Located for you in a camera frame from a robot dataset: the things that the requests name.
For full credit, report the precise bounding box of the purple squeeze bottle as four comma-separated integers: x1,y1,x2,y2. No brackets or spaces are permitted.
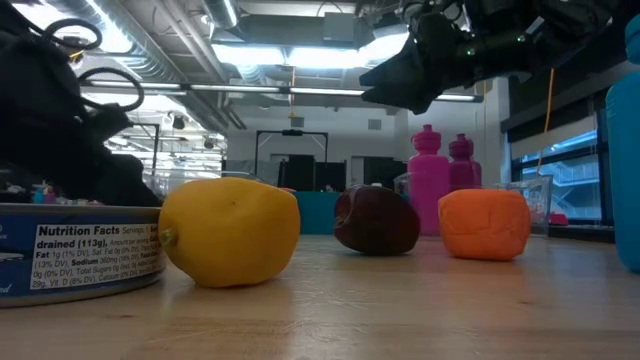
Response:
447,132,484,192

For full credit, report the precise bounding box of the silver ventilation duct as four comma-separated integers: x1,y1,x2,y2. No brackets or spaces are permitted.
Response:
199,0,242,31

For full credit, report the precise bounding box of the blue-label tin can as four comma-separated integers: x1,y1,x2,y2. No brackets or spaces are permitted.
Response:
0,203,168,309

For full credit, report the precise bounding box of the blue squeeze bottle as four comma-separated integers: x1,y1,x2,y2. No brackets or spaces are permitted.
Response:
604,13,640,275

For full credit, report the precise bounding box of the yellow toy lemon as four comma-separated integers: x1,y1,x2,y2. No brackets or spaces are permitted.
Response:
157,176,302,290

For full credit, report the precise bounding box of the dark purple toy plum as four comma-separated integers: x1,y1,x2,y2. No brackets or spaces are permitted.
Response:
333,183,422,258

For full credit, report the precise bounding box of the grey ceiling unit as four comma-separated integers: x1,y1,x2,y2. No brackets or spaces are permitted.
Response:
321,11,377,50

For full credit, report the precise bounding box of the black rig frame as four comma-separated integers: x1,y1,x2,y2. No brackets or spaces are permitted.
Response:
254,128,330,192

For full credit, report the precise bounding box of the clear plastic bin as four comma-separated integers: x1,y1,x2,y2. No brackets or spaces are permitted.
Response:
141,168,274,207
392,172,554,237

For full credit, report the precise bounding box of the black monitor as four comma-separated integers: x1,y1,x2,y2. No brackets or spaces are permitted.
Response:
363,157,409,190
277,153,348,194

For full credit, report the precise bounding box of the long ceiling light bar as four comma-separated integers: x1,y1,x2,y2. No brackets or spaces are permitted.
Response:
84,79,484,103

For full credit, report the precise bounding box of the pink squeeze bottle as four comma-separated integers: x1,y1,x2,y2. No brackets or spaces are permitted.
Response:
406,123,452,237

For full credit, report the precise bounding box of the yellow hanging cable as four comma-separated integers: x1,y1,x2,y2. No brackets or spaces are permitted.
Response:
536,67,556,176

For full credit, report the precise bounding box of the squat orange toy pepper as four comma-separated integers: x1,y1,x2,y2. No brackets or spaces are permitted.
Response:
438,188,533,263

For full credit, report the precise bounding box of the teal plastic bin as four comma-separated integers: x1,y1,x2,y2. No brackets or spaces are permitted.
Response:
292,190,343,236

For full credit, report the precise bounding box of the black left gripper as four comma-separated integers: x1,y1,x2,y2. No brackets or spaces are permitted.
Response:
19,29,163,208

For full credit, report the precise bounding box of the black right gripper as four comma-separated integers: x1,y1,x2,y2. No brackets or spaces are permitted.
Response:
358,0,556,116

